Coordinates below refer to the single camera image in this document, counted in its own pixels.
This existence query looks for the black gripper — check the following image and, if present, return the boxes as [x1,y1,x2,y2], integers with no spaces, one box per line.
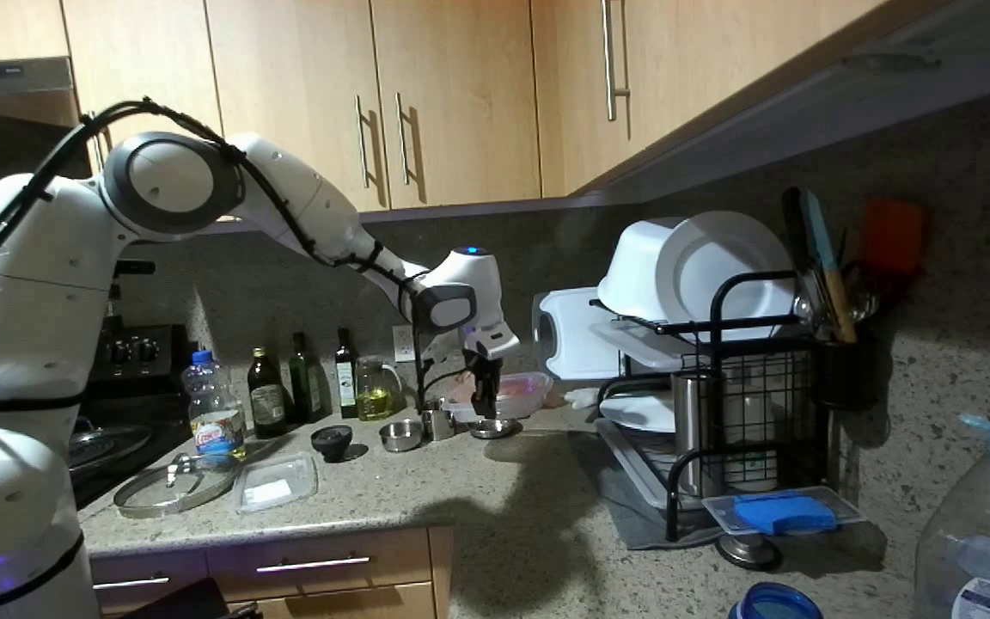
[464,347,507,432]

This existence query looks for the gray drying mat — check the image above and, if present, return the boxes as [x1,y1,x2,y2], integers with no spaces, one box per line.
[567,424,737,554]

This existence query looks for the container with blue lid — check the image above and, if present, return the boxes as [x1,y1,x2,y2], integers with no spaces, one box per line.
[696,485,868,542]

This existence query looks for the shallow steel bowl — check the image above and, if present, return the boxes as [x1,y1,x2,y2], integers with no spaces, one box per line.
[470,415,527,442]

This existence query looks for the steel cup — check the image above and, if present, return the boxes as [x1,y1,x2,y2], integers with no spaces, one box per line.
[374,413,435,452]

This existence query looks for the glass olive oil jar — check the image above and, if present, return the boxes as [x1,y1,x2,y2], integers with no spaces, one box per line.
[352,354,407,424]

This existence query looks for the white plastic box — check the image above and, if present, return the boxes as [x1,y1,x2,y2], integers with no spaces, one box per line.
[529,284,634,385]

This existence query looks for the slim dark labelled bottle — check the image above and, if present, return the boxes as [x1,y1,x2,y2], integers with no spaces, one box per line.
[328,325,365,424]

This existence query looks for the small black bowl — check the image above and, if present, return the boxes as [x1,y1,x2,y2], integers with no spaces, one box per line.
[308,424,358,464]

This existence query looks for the wooden base cabinet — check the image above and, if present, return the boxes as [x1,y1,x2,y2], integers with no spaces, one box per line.
[84,522,457,619]

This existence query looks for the dark green glass bottle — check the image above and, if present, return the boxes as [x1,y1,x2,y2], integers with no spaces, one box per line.
[286,330,332,427]

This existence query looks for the steel tumbler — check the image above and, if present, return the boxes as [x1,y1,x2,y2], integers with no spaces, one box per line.
[670,369,717,496]

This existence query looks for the plastic water bottle blue cap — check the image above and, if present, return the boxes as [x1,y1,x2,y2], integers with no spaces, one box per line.
[178,344,246,473]

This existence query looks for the white round plate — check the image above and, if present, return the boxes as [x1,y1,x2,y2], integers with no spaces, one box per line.
[653,205,798,336]

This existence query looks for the black round disc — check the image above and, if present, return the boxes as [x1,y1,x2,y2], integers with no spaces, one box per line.
[710,528,782,574]

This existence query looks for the glass pot lid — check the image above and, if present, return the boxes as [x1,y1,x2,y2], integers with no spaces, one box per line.
[108,452,236,522]

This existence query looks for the black cooking utensil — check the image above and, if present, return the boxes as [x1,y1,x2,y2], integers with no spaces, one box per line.
[781,186,824,322]

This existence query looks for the black stove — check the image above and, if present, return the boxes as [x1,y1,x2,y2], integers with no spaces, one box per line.
[66,318,195,507]

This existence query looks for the black utensil holder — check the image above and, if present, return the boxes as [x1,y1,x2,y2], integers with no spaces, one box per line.
[798,322,886,419]

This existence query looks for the teal spatula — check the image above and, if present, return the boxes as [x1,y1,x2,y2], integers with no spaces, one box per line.
[800,186,862,347]

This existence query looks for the orange spatula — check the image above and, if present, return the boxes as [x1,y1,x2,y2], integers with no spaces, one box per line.
[854,199,932,287]

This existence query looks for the large clear water jug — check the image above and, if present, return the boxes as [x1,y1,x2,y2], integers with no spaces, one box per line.
[910,409,990,619]

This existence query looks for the gray range hood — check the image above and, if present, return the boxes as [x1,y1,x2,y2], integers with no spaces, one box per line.
[0,56,80,129]

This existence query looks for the white wall outlet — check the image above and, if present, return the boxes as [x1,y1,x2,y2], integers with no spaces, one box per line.
[388,322,420,364]

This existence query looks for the black wire drying rack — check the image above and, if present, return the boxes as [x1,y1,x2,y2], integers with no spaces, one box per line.
[590,268,867,542]

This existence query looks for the long steel drawer handle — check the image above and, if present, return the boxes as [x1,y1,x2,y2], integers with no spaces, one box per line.
[252,554,374,577]

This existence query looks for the steel cabinet handle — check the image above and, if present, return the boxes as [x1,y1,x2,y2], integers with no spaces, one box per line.
[596,0,618,127]
[391,89,429,205]
[352,92,388,213]

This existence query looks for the short steel drawer handle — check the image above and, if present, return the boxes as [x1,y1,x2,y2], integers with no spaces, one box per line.
[88,570,176,595]

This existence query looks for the light wooden wall cabinets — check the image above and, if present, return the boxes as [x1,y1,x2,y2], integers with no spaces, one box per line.
[0,0,901,233]

